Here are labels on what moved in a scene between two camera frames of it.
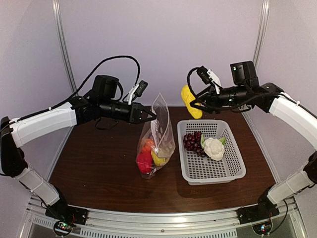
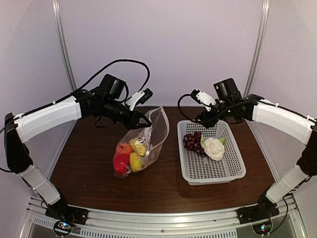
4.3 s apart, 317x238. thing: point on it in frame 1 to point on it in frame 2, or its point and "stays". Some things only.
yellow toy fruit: [187, 97] to [138, 147]
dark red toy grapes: [193, 142] stays
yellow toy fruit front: [157, 160] to [135, 162]
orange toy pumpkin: [147, 145] to [123, 148]
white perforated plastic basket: [198, 169] stays
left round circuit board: [62, 228] stays
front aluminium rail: [216, 223] stays
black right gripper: [210, 97] to [207, 121]
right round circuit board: [262, 229] stays
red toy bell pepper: [144, 162] to [121, 161]
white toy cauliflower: [214, 148] stays
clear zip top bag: [156, 146] to [140, 148]
